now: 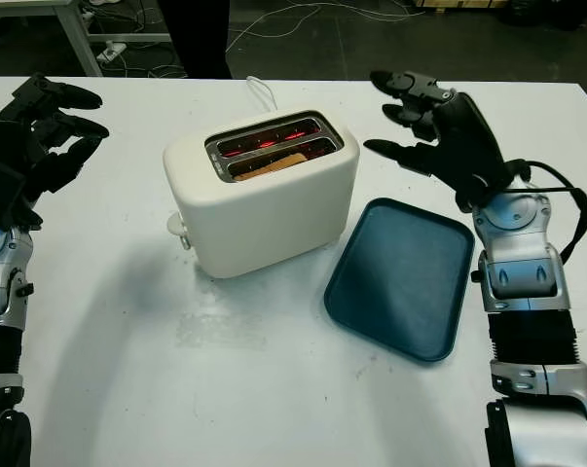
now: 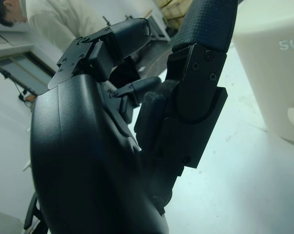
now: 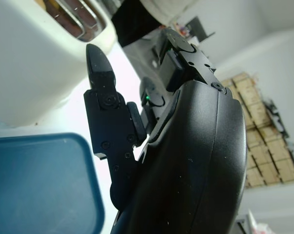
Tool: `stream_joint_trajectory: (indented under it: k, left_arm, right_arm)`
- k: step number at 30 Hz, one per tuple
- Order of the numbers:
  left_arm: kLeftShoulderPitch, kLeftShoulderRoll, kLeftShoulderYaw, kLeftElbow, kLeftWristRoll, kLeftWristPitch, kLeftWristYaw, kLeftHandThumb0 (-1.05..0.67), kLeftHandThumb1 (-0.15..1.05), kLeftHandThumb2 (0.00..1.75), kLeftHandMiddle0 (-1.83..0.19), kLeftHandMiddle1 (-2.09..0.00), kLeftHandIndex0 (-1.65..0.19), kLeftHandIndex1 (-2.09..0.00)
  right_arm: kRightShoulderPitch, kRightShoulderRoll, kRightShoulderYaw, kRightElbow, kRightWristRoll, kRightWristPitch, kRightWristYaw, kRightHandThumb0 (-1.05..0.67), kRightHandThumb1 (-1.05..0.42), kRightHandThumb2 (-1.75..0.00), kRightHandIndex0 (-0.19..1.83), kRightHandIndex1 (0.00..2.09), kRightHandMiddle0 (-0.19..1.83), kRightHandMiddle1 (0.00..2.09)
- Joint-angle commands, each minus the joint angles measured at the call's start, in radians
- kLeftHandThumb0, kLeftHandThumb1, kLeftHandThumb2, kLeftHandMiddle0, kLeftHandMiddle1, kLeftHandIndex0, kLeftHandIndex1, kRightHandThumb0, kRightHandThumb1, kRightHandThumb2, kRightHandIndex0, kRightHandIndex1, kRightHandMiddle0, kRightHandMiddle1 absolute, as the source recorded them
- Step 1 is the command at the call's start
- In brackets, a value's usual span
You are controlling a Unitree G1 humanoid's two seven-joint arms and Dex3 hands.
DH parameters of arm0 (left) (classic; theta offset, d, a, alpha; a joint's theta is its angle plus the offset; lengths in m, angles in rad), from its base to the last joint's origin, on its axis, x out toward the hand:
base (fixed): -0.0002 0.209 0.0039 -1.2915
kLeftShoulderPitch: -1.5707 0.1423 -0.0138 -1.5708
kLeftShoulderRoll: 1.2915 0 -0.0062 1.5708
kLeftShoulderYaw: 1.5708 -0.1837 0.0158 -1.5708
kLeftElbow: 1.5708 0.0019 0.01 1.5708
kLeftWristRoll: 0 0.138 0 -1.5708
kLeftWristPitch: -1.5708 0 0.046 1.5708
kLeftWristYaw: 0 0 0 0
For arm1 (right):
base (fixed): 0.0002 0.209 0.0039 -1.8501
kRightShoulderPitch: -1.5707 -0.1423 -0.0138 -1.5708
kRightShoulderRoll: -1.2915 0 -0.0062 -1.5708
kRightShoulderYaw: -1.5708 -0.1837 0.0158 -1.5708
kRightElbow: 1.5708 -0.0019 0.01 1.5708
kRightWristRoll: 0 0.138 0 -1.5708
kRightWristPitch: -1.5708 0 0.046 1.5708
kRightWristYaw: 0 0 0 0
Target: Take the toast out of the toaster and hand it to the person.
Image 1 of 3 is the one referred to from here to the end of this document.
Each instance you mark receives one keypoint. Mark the browned toast slice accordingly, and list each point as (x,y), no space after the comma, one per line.
(273,167)

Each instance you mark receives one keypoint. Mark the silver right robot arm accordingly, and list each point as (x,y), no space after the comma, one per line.
(522,243)

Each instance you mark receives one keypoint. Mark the white toaster lever knob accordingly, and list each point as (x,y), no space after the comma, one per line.
(174,225)

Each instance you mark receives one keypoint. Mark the white metal table frame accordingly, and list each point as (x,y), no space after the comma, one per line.
(74,29)

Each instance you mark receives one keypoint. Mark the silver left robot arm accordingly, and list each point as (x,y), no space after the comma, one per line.
(1,272)

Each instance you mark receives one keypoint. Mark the dark blue plastic tray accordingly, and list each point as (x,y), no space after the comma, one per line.
(400,277)

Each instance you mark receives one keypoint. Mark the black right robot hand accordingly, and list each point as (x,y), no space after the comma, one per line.
(468,141)

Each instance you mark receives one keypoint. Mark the small metal toaster dial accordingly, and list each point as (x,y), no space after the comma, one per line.
(185,240)

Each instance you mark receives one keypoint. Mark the white two-slot toaster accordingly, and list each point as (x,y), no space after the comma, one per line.
(268,219)

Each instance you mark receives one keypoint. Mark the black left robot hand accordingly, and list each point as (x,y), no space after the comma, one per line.
(54,146)

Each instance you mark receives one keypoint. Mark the white power strip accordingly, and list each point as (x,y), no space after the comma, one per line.
(110,51)

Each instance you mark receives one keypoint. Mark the person in dark trousers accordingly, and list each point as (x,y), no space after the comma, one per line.
(203,39)

